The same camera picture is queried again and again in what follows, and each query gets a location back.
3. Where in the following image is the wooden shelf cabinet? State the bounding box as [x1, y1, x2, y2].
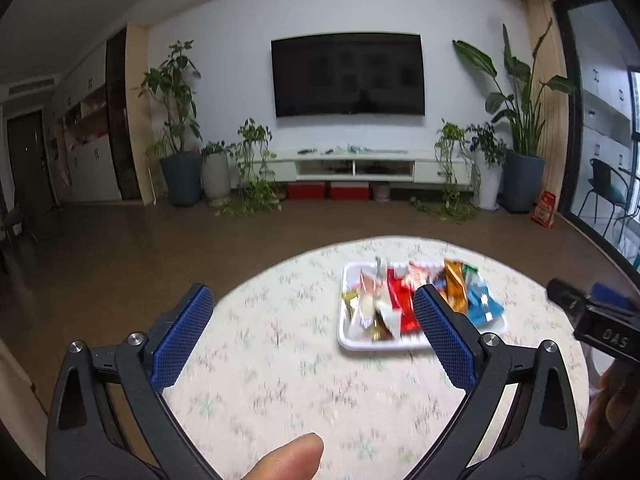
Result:
[48, 24, 155, 205]

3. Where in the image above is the white plastic tray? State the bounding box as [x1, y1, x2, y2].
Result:
[336, 261, 510, 352]

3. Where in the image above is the black balcony chair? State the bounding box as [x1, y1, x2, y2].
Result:
[574, 156, 639, 240]

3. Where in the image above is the red storage box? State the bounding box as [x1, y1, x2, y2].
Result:
[329, 181, 371, 200]
[286, 181, 326, 200]

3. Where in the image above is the orange snack packet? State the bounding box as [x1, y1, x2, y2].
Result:
[444, 259, 469, 314]

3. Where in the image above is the gold snack packet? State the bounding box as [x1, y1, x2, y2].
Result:
[342, 289, 359, 318]

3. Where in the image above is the plant in white pot right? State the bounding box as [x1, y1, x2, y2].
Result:
[469, 122, 508, 211]

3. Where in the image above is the light blue snack packet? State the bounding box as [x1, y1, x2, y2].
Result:
[466, 282, 504, 327]

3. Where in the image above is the floral round tablecloth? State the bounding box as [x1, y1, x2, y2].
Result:
[163, 236, 589, 479]

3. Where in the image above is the tall plant dark pot left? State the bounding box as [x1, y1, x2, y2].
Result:
[139, 40, 202, 207]

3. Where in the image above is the black wall television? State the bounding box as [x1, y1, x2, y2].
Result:
[271, 32, 425, 118]

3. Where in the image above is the plant in white ribbed pot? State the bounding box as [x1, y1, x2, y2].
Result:
[201, 141, 231, 204]

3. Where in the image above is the white red snack bag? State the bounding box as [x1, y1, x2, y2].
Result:
[374, 257, 401, 339]

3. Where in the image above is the small pot under console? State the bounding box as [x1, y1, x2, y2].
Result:
[371, 182, 390, 203]

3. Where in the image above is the left red storage box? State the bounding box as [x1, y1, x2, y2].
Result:
[286, 181, 326, 200]

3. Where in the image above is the green red candy packet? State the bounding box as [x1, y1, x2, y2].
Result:
[462, 263, 480, 286]

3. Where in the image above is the trailing pothos plant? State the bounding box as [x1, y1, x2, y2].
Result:
[215, 118, 281, 217]
[409, 120, 476, 223]

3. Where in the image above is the clear orange pastry packet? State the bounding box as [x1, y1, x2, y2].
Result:
[346, 270, 392, 342]

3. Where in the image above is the white tv console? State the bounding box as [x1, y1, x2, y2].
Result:
[269, 148, 442, 188]

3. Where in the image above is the right red storage box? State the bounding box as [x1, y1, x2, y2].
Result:
[329, 181, 371, 200]

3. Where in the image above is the person's left hand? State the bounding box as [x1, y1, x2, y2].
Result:
[244, 432, 324, 480]

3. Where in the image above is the red peach candy packet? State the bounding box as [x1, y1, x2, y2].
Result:
[404, 261, 432, 292]

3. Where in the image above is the trailing pothos plant left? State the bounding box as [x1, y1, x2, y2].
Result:
[215, 118, 281, 217]

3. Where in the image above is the trailing pothos plant right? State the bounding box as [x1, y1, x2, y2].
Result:
[409, 120, 476, 223]

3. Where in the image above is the red carton on floor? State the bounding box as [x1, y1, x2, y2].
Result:
[530, 191, 556, 229]

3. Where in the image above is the person's right hand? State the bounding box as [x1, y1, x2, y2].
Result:
[580, 360, 626, 458]

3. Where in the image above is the large leaf plant dark pot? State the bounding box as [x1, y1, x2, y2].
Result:
[485, 29, 575, 214]

